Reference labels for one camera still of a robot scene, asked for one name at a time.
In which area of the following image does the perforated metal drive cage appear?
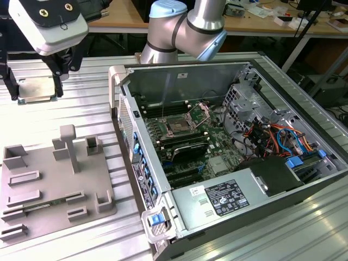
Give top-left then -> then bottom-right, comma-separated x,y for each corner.
222,67 -> 275,134

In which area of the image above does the blue disk carrier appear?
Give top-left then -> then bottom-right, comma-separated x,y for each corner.
285,152 -> 330,183

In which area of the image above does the orange wire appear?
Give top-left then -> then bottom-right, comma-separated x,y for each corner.
268,123 -> 315,153

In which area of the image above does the black plastic air shroud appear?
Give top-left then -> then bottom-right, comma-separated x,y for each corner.
235,156 -> 305,198

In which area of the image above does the black wire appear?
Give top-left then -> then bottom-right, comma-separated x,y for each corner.
222,105 -> 259,159

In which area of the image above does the open grey PC case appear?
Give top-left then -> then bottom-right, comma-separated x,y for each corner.
108,58 -> 348,261

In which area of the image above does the black RAM slot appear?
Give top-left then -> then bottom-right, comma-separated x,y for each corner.
156,130 -> 209,144
140,100 -> 188,110
142,105 -> 190,117
160,135 -> 210,150

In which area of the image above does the silver square CPU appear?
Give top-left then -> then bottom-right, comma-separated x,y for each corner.
17,77 -> 59,105

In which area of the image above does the blue wire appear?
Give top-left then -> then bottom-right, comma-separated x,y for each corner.
277,127 -> 303,156

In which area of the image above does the red wire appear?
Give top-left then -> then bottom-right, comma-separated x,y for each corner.
243,123 -> 272,140

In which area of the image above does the CPU socket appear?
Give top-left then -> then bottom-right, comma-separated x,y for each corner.
164,115 -> 192,136

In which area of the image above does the black tripod stand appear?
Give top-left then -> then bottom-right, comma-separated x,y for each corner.
293,0 -> 330,38

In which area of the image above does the black camera cable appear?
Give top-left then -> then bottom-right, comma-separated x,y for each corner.
78,0 -> 114,18

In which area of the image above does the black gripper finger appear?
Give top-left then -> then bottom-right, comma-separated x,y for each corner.
52,73 -> 65,99
0,32 -> 20,102

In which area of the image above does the black equipment box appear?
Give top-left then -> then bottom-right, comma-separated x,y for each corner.
312,76 -> 348,109

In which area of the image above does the silver chipset heatsink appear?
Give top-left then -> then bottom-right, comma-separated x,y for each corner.
209,157 -> 229,175

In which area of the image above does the black graphics card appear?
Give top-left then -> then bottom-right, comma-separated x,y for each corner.
171,142 -> 209,164

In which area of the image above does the green motherboard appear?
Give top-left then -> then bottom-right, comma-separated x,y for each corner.
135,92 -> 262,190

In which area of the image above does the metal socket cover frame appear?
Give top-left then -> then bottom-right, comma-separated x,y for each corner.
186,102 -> 212,128

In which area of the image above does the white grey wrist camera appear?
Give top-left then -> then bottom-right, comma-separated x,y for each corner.
8,0 -> 90,57

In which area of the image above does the black expansion slot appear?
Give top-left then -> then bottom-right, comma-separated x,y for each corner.
164,166 -> 201,178
167,173 -> 203,188

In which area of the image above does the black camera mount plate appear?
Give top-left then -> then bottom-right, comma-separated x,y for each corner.
27,0 -> 81,29

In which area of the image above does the grey plastic parts rack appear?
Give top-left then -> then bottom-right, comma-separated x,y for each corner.
0,124 -> 118,243

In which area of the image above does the small white box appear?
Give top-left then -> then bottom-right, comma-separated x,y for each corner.
274,15 -> 295,27

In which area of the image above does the silver power supply unit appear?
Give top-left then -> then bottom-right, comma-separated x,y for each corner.
171,167 -> 269,231

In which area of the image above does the thin metal locking lever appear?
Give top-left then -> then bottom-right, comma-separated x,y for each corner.
161,72 -> 172,122

